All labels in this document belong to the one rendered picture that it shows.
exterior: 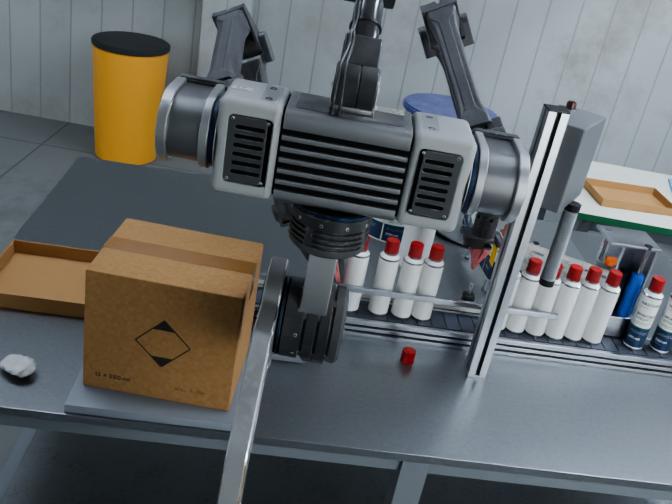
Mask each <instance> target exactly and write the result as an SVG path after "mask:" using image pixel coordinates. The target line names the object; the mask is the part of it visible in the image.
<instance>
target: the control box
mask: <svg viewBox="0 0 672 504"><path fill-rule="evenodd" d="M570 113H571V114H570V116H569V120H568V123H567V126H566V129H565V132H564V135H563V138H562V141H561V144H560V147H559V151H558V154H557V157H556V160H555V163H554V166H553V169H552V172H551V175H550V179H549V182H548V185H547V188H546V191H545V194H544V197H543V200H542V203H541V208H544V209H546V210H549V211H552V212H554V213H559V212H560V211H561V210H562V209H563V208H565V207H566V206H567V205H568V204H570V203H571V202H572V201H573V200H575V199H576V198H577V197H578V196H579V195H580V194H581V192H582V189H583V186H584V183H585V180H586V177H587V174H588V171H589V169H590V166H591V163H592V160H593V157H594V154H595V151H596V148H597V145H598V142H599V140H600V137H601V134H602V131H603V128H604V125H605V122H606V117H604V116H601V115H598V114H595V113H591V112H588V111H585V110H582V109H578V108H576V112H575V113H573V112H570Z"/></svg>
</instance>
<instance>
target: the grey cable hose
mask: <svg viewBox="0 0 672 504"><path fill-rule="evenodd" d="M581 206H582V205H581V204H580V203H579V202H576V201H572V202H571V203H570V204H568V205H567V206H566V207H565V208H564V210H563V212H562V216H561V218H560V222H559V224H558V227H557V231H556V233H555V236H554V239H553V242H552V244H551V245H552V246H551V248H550V251H549V253H548V257H547V260H546V262H545V266H544V269H543V271H542V274H541V276H540V278H539V284H540V285H542V286H544V287H548V288H552V287H553V286H554V283H555V281H556V279H555V278H556V276H557V273H558V271H559V268H560V264H561V262H562V259H563V255H564V253H565V250H566V247H567V244H568V242H569V238H570V236H571V233H572V229H573V227H574V225H575V224H574V223H575V221H576V218H577V216H578V213H579V212H580V209H581Z"/></svg>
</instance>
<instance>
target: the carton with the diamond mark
mask: <svg viewBox="0 0 672 504"><path fill-rule="evenodd" d="M263 246H264V245H263V244H262V243H257V242H252V241H246V240H241V239H236V238H230V237H225V236H220V235H214V234H209V233H204V232H198V231H193V230H187V229H182V228H177V227H171V226H166V225H161V224H155V223H150V222H145V221H139V220H134V219H129V218H127V219H126V220H125V221H124V222H123V223H122V225H121V226H120V227H119V228H118V230H117V231H116V232H115V233H114V235H113V236H111V237H110V238H109V239H108V240H107V242H106V243H105V244H104V245H103V248H102V250H101V251H100V252H99V253H98V255H97V256H96V257H95V258H94V260H93V261H92V262H91V263H90V265H89V266H88V267H87V268H86V275H85V315H84V355H83V384H84V385H88V386H93V387H99V388H104V389H110V390H115V391H120V392H126V393H131V394H137V395H142V396H147V397H153V398H158V399H164V400H169V401H175V402H180V403H185V404H191V405H196V406H202V407H207V408H213V409H218V410H223V411H228V410H229V408H230V405H231V402H232V399H233V395H234V392H235V389H236V386H237V383H238V380H239V376H240V373H241V370H242V367H243V364H244V361H245V358H246V354H247V351H248V348H249V343H250V336H251V329H252V323H253V316H254V309H255V302H256V295H257V288H258V281H259V274H260V267H261V260H262V253H263Z"/></svg>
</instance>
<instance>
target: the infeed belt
mask: <svg viewBox="0 0 672 504"><path fill-rule="evenodd" d="M262 289H263V287H258V288H257V295H256V302H255V304H258V305H259V303H260V299H261V294H262ZM368 304H369V302H368V301H361V300H360V303H359V308H358V311H357V312H354V313H348V312H347V314H346V316H348V317H355V318H363V319H370V320H378V321H385V322H393V323H400V324H407V325H415V326H422V327H430V328H437V329H445V330H452V331H460V332H467V333H474V332H475V328H476V325H477V322H478V318H479V317H478V316H471V317H470V315H464V314H457V315H456V313H449V312H442V311H434V310H432V313H431V317H430V320H429V321H426V322H421V321H417V320H415V319H413V318H412V317H411V315H410V318H409V319H406V320H402V319H397V318H395V317H393V316H392V315H391V312H390V311H391V308H392V305H390V304H389V307H388V312H387V314H386V315H385V316H375V315H373V314H371V313H369V311H368ZM499 337H505V338H512V339H519V340H527V341H534V342H542V343H549V344H557V345H564V346H572V347H579V348H587V349H594V350H602V351H609V352H617V353H624V354H631V355H639V356H646V357H654V358H661V359H669V360H672V346H671V348H670V350H669V353H668V354H659V353H657V352H654V351H653V350H651V349H650V347H649V343H650V341H651V340H647V339H646V340H645V342H644V344H643V347H642V349H641V350H639V351H635V350H631V349H629V348H627V347H625V346H624V345H623V344H622V340H623V337H615V336H608V335H603V337H602V340H601V342H600V344H599V345H592V344H588V343H586V342H585V341H583V340H582V339H581V341H579V342H572V341H569V340H567V339H565V338H564V337H563V338H562V339H561V340H552V339H549V338H547V337H546V336H545V335H544V334H543V336H542V337H539V338H537V337H532V336H530V335H528V334H526V333H525V332H523V333H522V334H513V333H511V332H509V331H507V330H506V329H504V331H502V332H500V334H499Z"/></svg>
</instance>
